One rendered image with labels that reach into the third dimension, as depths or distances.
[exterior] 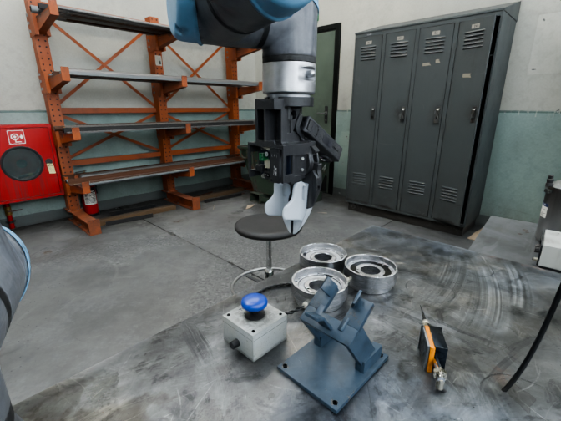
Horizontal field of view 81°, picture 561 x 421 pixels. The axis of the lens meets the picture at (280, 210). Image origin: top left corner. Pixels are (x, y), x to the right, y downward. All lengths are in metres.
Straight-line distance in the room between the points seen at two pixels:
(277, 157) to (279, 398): 0.31
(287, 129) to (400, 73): 3.08
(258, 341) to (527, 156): 3.43
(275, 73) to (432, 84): 2.98
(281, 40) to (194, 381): 0.46
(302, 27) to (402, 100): 3.05
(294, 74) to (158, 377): 0.44
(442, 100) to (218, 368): 3.10
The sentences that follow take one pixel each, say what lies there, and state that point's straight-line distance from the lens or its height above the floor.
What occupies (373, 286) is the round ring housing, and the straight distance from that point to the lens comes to 0.66.
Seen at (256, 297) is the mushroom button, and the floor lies 0.87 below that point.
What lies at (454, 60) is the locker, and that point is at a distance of 3.37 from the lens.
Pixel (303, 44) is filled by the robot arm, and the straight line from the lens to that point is 0.47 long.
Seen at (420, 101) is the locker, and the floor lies 1.20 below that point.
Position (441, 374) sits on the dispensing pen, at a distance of 0.50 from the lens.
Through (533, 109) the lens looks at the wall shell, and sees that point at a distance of 3.72.
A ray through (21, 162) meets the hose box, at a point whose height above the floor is 0.66.
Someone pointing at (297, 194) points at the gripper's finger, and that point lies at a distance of 0.50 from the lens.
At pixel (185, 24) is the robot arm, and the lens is 0.43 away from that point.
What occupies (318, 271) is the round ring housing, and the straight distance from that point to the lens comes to 0.67.
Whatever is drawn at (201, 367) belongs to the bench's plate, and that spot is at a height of 0.80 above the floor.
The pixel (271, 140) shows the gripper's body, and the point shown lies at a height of 1.10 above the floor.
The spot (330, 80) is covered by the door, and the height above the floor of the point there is 1.48.
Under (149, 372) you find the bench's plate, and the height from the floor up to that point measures 0.80.
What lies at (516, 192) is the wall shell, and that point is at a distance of 3.78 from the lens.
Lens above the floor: 1.15
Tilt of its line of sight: 17 degrees down
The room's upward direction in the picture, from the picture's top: straight up
